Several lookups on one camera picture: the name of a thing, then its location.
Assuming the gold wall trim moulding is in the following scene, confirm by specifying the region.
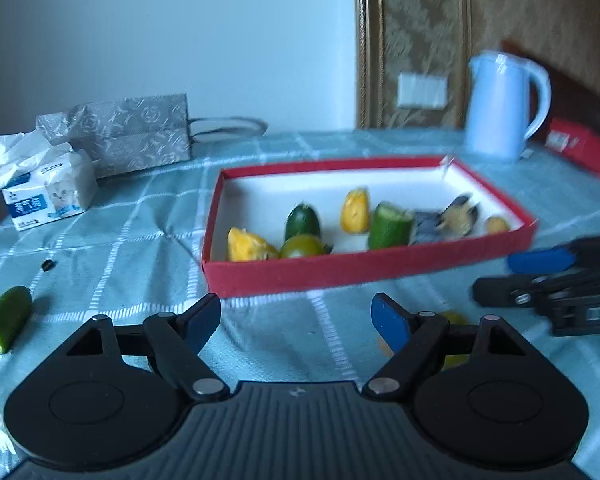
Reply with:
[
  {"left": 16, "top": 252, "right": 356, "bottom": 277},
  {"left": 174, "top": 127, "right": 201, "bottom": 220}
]
[{"left": 354, "top": 0, "right": 472, "bottom": 131}]

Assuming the long cut cucumber piece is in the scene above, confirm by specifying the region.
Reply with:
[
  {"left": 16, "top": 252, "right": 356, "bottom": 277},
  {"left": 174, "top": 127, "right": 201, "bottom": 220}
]
[{"left": 0, "top": 285, "right": 34, "bottom": 355}]

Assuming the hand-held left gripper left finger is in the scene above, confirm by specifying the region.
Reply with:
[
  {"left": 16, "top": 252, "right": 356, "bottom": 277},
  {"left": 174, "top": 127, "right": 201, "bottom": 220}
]
[{"left": 67, "top": 294, "right": 231, "bottom": 402}]

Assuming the dark-skinned seeded fruit half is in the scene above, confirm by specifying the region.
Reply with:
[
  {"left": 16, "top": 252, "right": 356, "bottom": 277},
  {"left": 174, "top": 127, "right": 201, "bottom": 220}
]
[{"left": 440, "top": 194, "right": 482, "bottom": 237}]

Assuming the cucumber end piece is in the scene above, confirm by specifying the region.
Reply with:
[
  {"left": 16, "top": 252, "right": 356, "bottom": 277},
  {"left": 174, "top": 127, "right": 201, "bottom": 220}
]
[{"left": 284, "top": 203, "right": 324, "bottom": 241}]

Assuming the white wall switch panel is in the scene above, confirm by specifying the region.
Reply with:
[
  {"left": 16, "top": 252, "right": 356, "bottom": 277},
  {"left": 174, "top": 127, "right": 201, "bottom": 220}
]
[{"left": 397, "top": 73, "right": 449, "bottom": 110}]

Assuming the yellow-green round fruit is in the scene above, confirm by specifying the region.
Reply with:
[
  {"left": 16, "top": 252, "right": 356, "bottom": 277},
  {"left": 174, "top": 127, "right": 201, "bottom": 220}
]
[{"left": 437, "top": 311, "right": 474, "bottom": 372}]

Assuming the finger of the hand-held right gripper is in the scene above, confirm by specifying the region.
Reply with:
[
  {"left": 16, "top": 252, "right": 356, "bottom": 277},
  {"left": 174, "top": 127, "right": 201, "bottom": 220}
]
[
  {"left": 507, "top": 234, "right": 600, "bottom": 275},
  {"left": 472, "top": 267, "right": 600, "bottom": 337}
]

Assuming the red shallow box tray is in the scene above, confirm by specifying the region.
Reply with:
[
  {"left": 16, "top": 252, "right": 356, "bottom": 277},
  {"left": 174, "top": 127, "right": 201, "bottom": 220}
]
[{"left": 201, "top": 156, "right": 539, "bottom": 299}]

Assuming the grey patterned gift bag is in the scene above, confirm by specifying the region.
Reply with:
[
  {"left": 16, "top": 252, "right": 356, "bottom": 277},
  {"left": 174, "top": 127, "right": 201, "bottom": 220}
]
[{"left": 35, "top": 93, "right": 269, "bottom": 179}]

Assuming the small yellow fruit piece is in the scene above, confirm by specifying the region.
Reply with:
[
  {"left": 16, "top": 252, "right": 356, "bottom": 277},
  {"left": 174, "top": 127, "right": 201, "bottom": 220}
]
[{"left": 340, "top": 188, "right": 371, "bottom": 235}]

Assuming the green round fruit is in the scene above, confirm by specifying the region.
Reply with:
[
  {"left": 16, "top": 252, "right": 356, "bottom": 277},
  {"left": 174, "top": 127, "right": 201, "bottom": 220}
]
[{"left": 279, "top": 234, "right": 334, "bottom": 261}]

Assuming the dark square fruit piece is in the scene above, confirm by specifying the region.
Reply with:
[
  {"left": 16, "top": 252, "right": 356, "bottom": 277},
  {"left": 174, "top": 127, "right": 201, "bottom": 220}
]
[{"left": 412, "top": 210, "right": 444, "bottom": 246}]

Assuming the light blue electric kettle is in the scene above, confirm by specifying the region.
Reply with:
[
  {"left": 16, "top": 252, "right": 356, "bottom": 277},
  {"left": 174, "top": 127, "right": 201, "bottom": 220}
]
[{"left": 464, "top": 50, "right": 553, "bottom": 163}]

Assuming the large yellow fruit piece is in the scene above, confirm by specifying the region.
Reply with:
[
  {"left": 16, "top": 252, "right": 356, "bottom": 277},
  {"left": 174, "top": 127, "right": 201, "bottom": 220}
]
[{"left": 227, "top": 227, "right": 281, "bottom": 263}]

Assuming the red cardboard box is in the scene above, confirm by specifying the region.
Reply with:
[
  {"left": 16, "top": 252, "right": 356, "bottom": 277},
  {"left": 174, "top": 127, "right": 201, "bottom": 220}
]
[{"left": 546, "top": 118, "right": 600, "bottom": 184}]

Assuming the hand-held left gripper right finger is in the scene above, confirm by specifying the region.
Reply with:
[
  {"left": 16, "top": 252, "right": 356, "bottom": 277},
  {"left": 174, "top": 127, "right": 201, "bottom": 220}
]
[{"left": 362, "top": 294, "right": 518, "bottom": 396}]

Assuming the green checked bedsheet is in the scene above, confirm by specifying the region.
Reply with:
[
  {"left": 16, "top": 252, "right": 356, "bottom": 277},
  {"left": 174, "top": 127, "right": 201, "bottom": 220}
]
[{"left": 0, "top": 130, "right": 600, "bottom": 480}]

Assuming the white tissue pack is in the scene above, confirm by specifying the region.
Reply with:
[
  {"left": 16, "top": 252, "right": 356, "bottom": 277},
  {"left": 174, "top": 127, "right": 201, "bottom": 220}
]
[{"left": 0, "top": 129, "right": 99, "bottom": 232}]

